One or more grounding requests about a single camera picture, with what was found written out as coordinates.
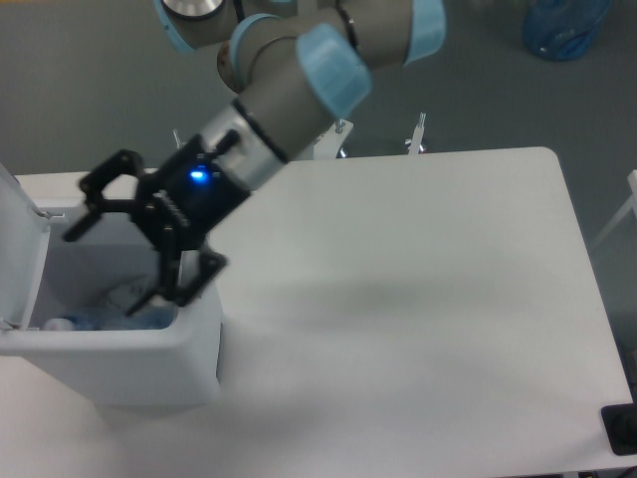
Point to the white trash can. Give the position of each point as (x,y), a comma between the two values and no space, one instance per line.
(174,366)

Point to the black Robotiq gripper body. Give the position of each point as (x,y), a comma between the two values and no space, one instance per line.
(189,193)

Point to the white frame at right edge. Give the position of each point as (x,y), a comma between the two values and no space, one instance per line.
(627,208)

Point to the white plastic bag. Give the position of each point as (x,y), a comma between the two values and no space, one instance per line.
(128,298)

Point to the black device at table edge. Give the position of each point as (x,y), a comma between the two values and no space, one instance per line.
(620,424)

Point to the clear plastic water bottle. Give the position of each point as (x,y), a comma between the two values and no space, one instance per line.
(104,319)

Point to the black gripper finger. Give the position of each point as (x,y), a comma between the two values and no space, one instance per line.
(93,185)
(187,265)

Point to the blue plastic bag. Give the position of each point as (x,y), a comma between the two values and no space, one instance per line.
(562,31)

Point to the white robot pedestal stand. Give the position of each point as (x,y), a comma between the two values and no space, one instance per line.
(331,144)

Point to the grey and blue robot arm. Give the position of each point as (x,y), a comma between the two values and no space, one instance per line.
(295,77)

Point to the white trash can lid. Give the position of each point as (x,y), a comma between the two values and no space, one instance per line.
(26,227)

